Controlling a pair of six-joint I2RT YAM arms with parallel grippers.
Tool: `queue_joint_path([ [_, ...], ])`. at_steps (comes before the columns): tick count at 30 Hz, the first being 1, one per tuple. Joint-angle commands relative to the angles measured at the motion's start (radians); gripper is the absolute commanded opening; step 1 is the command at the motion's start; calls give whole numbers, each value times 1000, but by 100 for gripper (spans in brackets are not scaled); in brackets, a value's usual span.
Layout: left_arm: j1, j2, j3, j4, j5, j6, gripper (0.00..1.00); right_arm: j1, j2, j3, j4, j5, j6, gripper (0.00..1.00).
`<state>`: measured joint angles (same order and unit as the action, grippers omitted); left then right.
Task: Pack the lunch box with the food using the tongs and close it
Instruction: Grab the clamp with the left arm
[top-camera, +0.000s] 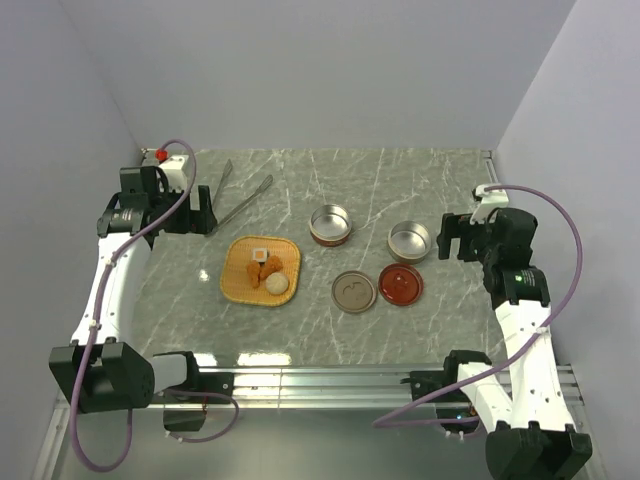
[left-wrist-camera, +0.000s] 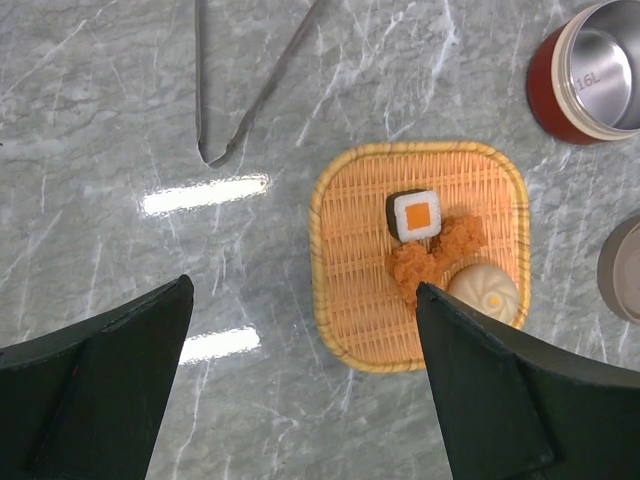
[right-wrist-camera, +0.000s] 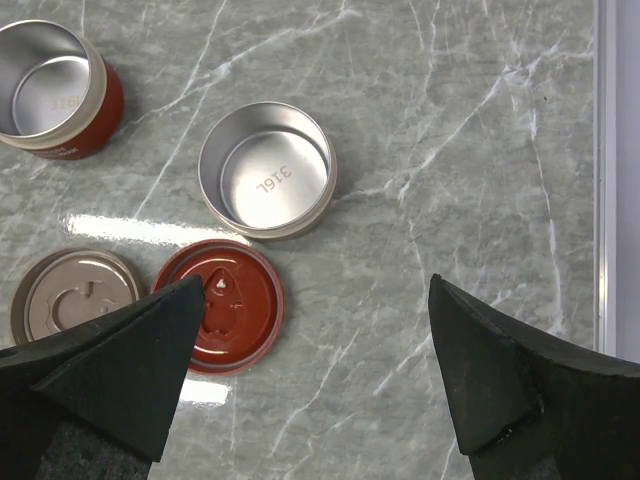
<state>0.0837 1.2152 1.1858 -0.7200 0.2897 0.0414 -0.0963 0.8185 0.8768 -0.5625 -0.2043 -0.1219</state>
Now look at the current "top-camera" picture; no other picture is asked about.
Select metal tongs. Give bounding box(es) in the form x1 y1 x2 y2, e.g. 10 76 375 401
207 159 274 236

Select sushi piece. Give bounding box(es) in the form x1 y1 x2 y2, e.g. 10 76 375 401
252 247 269 264

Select fried chicken drumstick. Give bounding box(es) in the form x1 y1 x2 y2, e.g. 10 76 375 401
259 255 283 280
246 261 262 288

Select white steamed bun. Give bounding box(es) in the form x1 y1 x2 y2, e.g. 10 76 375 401
265 272 289 295

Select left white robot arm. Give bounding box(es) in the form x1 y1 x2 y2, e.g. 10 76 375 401
49 155 217 414

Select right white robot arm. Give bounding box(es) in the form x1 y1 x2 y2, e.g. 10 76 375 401
437 208 593 479

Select brown-sided metal tin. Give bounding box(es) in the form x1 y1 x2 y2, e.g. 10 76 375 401
387 220 433 264

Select woven bamboo tray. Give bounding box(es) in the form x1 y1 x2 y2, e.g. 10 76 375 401
220 235 302 307

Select red round lid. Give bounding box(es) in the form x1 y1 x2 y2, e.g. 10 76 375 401
378 263 424 306

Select brown round lid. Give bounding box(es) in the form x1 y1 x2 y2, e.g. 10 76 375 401
331 270 377 314

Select red-sided metal tin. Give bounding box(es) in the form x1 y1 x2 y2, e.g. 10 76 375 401
309 204 353 247

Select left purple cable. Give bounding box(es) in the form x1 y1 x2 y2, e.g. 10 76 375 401
67 139 240 473

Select purple cable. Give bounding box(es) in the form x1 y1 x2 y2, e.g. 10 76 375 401
67 139 240 473
372 184 584 440

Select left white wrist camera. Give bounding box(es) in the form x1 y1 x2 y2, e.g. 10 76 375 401
141 148 193 194

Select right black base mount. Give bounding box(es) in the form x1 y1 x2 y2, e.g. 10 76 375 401
400 370 480 437

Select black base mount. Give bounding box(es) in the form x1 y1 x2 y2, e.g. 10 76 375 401
163 372 237 435
400 370 480 437

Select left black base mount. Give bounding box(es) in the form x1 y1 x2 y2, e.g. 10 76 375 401
163 372 237 435

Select aluminium frame rail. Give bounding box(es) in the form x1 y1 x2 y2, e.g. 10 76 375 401
35 365 605 479

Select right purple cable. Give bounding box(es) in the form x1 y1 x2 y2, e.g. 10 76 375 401
372 184 584 440

